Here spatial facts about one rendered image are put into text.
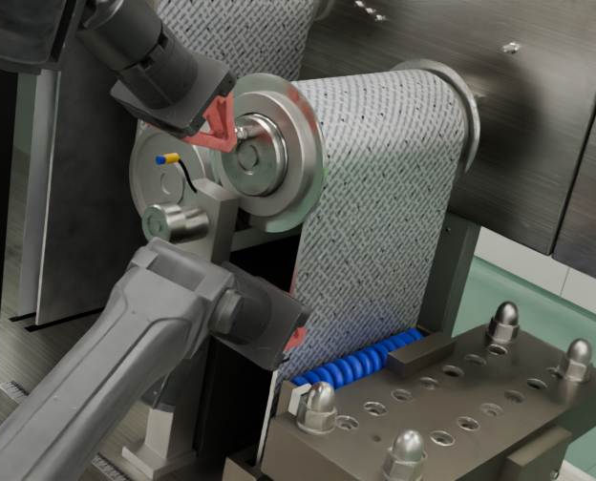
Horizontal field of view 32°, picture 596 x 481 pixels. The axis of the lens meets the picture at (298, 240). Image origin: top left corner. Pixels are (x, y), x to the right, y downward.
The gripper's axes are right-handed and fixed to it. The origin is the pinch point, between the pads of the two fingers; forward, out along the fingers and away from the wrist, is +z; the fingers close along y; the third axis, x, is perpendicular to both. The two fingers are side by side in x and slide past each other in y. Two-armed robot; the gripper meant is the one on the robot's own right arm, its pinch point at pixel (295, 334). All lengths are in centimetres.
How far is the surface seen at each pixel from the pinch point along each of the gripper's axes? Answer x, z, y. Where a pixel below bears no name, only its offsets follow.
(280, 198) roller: 10.6, -9.8, -2.3
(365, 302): 6.0, 8.5, 0.3
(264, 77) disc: 19.5, -13.7, -7.7
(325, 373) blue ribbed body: -2.1, 4.2, 2.6
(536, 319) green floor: 28, 271, -83
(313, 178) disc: 13.5, -10.3, 0.3
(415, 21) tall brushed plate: 37.5, 13.7, -15.0
